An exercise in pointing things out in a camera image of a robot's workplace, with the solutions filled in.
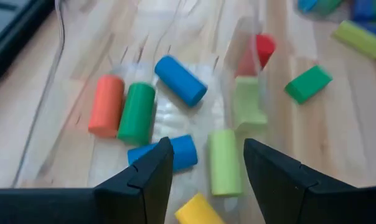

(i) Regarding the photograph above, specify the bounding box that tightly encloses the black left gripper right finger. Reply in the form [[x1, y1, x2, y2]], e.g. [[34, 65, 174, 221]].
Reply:
[[243, 138, 376, 224]]

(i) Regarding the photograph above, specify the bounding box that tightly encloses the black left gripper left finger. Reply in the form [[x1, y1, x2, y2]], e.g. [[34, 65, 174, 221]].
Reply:
[[0, 136, 175, 224]]

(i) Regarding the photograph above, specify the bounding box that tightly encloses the blue cylinder block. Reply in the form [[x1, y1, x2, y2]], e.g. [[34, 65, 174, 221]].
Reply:
[[154, 55, 209, 108], [126, 134, 199, 173]]

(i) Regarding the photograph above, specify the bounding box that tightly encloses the light green cylinder block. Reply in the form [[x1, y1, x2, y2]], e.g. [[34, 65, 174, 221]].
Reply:
[[207, 128, 243, 197]]

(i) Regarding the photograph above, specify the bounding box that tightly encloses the red cylinder block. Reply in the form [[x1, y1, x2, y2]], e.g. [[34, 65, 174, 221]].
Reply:
[[236, 33, 277, 78], [88, 74, 126, 139]]

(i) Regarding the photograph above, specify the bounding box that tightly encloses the light green arch block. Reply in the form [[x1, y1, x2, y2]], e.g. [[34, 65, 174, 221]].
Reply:
[[232, 76, 269, 132]]

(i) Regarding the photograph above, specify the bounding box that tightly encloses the green long block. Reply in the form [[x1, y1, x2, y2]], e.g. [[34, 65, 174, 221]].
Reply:
[[312, 0, 345, 17]]

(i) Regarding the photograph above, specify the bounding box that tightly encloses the yellow cylinder block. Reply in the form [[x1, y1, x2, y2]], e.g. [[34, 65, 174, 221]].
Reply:
[[174, 192, 227, 224]]

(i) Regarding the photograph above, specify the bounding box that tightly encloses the clear plastic bin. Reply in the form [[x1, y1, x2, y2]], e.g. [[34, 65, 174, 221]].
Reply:
[[12, 0, 270, 224]]

